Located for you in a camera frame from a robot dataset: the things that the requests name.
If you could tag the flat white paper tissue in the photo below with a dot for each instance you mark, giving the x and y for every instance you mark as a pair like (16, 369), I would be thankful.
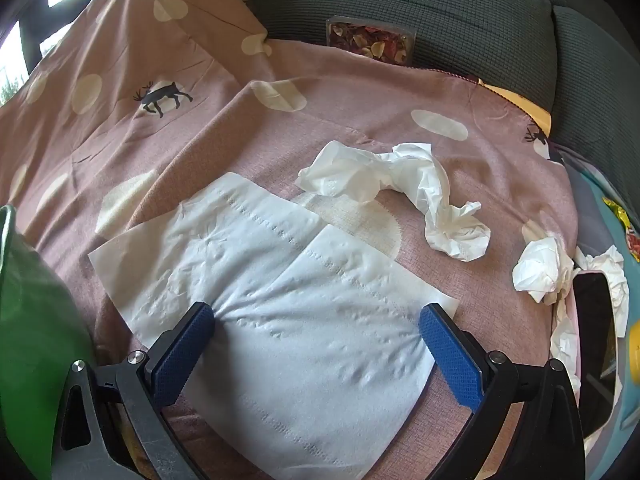
(300, 335)

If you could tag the yellow foil wrapper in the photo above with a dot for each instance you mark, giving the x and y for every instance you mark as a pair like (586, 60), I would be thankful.
(616, 211)

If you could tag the long crumpled white tissue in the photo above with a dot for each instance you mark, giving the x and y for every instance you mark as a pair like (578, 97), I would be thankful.
(415, 180)

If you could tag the grey sofa cushion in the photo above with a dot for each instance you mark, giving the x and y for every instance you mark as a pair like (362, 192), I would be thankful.
(450, 10)
(600, 85)

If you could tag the small crumpled tissue ball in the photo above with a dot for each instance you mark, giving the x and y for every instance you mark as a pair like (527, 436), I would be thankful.
(540, 270)

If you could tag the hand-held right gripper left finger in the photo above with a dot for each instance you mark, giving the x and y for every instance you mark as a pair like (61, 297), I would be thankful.
(182, 355)

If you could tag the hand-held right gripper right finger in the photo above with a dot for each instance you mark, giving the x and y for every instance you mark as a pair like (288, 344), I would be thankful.
(450, 360)

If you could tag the teal plastic tray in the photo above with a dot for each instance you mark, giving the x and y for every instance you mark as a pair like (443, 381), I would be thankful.
(595, 200)

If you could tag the black smartphone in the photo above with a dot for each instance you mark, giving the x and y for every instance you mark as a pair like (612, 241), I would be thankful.
(595, 335)

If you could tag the pink polka dot blanket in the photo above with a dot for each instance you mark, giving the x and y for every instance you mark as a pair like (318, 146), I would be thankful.
(350, 110)

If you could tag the clear box of dried petals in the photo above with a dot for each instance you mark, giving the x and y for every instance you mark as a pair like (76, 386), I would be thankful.
(370, 40)

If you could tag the green plastic bowl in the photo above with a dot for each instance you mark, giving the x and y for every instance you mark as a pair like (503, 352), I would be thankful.
(30, 335)

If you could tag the yellow cloth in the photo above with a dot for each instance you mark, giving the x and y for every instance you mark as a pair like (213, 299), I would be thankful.
(520, 102)

